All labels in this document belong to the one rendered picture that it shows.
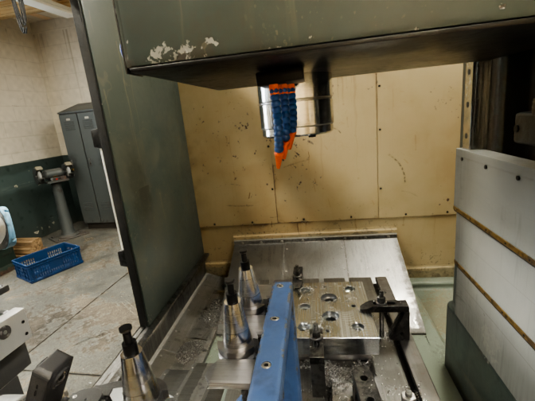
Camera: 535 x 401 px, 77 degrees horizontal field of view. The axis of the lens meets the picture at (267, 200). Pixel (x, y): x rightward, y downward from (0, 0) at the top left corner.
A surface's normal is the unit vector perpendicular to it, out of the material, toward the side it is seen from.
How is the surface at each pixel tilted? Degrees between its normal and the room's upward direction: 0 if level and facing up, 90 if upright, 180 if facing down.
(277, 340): 0
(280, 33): 90
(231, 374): 0
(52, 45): 90
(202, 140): 90
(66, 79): 90
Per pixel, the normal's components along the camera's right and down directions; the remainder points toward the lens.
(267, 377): -0.10, -0.96
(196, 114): -0.13, 0.25
